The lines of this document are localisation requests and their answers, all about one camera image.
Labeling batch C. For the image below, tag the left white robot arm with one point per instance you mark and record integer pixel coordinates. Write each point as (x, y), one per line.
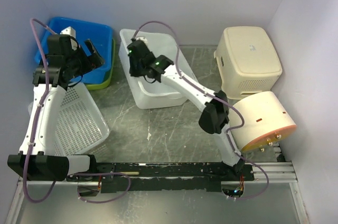
(36, 159)

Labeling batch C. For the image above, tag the aluminium rail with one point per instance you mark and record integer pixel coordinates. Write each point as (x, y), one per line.
(277, 172)

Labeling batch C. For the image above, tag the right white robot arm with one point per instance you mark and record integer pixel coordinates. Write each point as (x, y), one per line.
(218, 118)

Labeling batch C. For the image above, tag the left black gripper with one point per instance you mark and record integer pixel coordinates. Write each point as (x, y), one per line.
(97, 60)

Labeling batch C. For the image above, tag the white plastic tub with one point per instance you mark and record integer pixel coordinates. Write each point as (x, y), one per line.
(144, 65)

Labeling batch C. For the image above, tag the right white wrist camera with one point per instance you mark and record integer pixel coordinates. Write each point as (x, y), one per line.
(142, 38)

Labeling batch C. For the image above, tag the beige round stool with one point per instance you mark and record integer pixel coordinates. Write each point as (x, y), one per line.
(266, 122)

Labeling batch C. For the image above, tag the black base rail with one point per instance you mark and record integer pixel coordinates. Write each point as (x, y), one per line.
(209, 176)

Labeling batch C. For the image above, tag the white mesh basket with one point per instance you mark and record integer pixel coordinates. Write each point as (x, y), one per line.
(70, 123)

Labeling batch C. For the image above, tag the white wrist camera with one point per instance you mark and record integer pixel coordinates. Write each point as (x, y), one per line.
(69, 31)
(142, 38)

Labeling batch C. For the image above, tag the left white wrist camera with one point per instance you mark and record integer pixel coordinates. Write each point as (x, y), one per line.
(69, 31)

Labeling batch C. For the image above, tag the beige perforated basket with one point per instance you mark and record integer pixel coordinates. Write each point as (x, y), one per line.
(247, 61)

